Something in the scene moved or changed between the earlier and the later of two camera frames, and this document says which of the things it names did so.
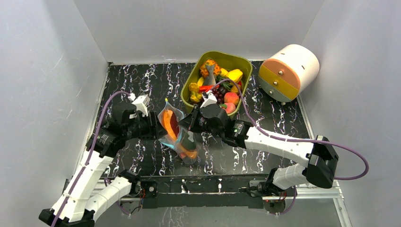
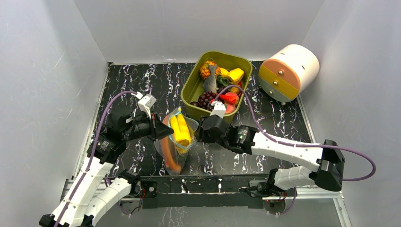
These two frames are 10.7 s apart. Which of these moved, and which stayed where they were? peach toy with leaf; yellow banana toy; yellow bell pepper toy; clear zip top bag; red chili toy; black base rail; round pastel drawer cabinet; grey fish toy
Moved: clear zip top bag; red chili toy; yellow banana toy
Stayed: black base rail; round pastel drawer cabinet; yellow bell pepper toy; peach toy with leaf; grey fish toy
